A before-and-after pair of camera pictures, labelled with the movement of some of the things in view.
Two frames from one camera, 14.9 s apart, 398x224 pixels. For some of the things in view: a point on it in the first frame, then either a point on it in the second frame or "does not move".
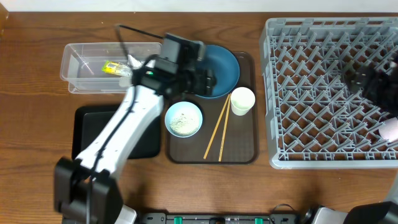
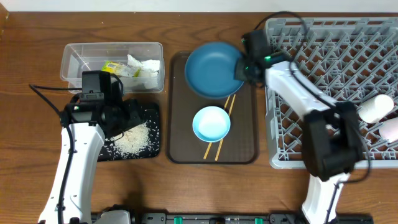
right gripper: [365, 73] to [239, 71]
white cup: [242, 99] to [375, 108]
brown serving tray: [224, 137] does not move
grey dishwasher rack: [314, 120] does not move
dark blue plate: [225, 66] does not move
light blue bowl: [183, 119] to [211, 124]
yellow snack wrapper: [118, 68] does not move
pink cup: [389, 130] does not move
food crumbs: [183, 126] to [142, 140]
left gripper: [205, 82] to [131, 112]
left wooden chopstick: [205, 155] does not move
